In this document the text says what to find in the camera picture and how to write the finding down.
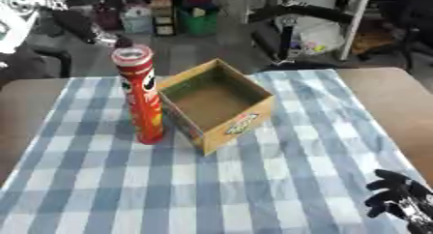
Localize small stacked drawer unit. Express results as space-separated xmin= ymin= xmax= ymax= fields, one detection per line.
xmin=149 ymin=0 xmax=178 ymax=37

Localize pale blue container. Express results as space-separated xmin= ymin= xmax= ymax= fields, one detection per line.
xmin=120 ymin=5 xmax=156 ymax=35

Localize open tan cardboard box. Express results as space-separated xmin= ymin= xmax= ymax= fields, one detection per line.
xmin=156 ymin=58 xmax=277 ymax=157

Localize white table leg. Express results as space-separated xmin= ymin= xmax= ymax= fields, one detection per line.
xmin=336 ymin=0 xmax=371 ymax=62

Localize red cylindrical snack can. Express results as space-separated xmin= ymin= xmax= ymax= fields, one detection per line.
xmin=109 ymin=44 xmax=166 ymax=146

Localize green storage bin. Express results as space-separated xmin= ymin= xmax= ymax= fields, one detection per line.
xmin=177 ymin=6 xmax=220 ymax=37

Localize white plastic bag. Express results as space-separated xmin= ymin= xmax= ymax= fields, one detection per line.
xmin=274 ymin=14 xmax=349 ymax=56

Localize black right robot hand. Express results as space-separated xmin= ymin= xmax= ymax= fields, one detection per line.
xmin=363 ymin=168 xmax=433 ymax=234

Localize black office chair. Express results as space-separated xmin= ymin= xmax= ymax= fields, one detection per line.
xmin=245 ymin=3 xmax=362 ymax=72

